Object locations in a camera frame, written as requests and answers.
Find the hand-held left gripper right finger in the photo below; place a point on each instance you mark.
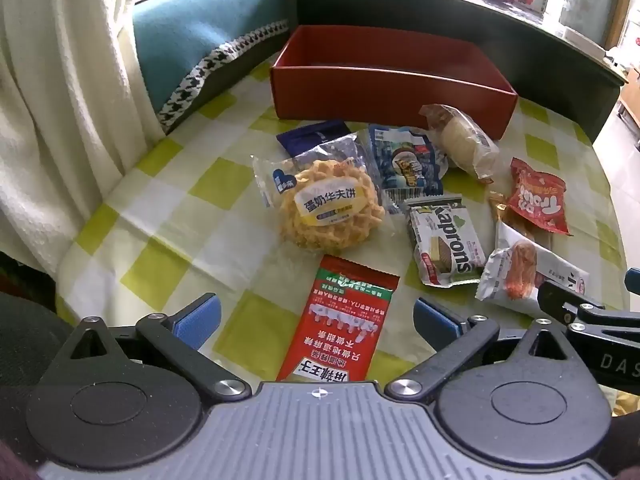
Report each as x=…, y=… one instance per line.
x=436, y=317

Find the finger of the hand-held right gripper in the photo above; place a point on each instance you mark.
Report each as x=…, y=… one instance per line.
x=560, y=300
x=634, y=280

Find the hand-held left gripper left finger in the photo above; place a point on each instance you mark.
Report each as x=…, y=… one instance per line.
x=197, y=317

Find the white sausage snack packet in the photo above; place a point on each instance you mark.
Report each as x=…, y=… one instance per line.
x=525, y=270

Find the green white wafer packet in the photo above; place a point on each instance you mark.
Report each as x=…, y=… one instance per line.
x=445, y=245

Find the red green snack packet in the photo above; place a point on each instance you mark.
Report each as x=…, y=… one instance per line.
x=340, y=325

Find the red candy packet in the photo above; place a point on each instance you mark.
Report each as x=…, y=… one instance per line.
x=540, y=200

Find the brown snack packet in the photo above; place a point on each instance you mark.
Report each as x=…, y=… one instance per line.
x=497, y=205

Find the blue white snack packet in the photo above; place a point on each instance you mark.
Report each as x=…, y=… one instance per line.
x=405, y=165

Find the yellow waffle packet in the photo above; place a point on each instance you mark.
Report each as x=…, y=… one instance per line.
x=325, y=205

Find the clear bread roll packet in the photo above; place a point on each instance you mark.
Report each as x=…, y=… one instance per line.
x=462, y=142

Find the dark blue snack packet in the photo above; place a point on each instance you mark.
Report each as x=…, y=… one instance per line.
x=310, y=137

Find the red cardboard box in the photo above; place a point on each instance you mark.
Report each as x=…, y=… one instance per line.
x=380, y=95

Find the green white checked tablecloth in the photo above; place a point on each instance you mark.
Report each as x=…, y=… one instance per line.
x=175, y=220

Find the dark maroon cloth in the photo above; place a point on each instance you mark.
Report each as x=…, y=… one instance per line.
x=15, y=462
x=627, y=450

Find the wooden shelf unit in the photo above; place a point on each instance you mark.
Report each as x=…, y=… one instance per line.
x=630, y=100

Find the dark coffee table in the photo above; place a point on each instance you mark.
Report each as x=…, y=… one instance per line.
x=550, y=70

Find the white knit blanket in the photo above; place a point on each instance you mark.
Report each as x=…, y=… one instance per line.
x=60, y=110

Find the blue cushion houndstooth trim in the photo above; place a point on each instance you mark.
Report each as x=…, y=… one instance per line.
x=200, y=25

